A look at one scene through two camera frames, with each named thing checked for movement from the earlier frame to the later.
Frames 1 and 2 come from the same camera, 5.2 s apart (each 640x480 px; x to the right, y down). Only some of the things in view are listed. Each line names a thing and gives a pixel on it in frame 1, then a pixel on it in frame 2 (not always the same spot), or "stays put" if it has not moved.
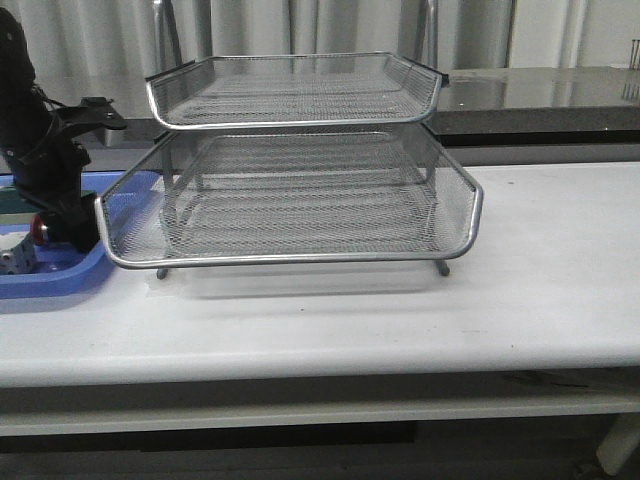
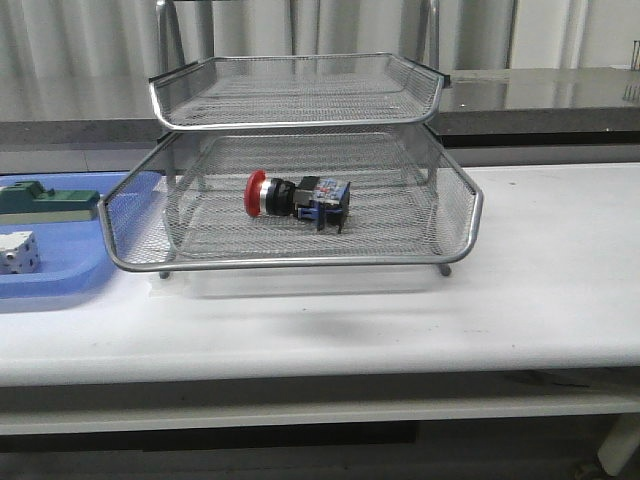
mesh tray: x=256 y=194 stays put
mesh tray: x=252 y=91 stays put
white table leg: x=620 y=442 stays put
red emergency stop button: x=37 y=226 to x=315 y=197
